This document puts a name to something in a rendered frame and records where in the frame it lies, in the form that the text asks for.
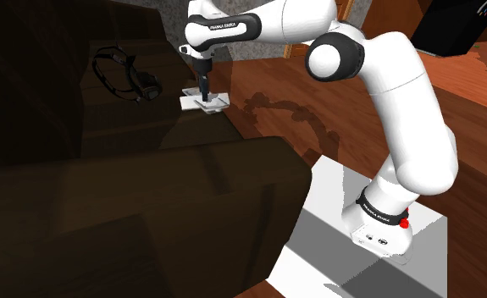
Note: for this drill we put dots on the white flat book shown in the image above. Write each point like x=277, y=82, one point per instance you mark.
x=217, y=102

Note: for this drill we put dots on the white grey robot stand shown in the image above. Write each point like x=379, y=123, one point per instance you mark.
x=350, y=247

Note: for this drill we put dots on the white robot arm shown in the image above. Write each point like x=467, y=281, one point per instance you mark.
x=408, y=115

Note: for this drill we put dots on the black box furniture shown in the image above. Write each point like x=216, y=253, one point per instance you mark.
x=453, y=24

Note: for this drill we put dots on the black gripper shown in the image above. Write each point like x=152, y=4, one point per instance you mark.
x=202, y=66

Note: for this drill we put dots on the black headset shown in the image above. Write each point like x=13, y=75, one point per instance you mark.
x=144, y=84

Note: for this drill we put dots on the dark brown sofa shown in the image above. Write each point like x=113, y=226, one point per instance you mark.
x=115, y=198

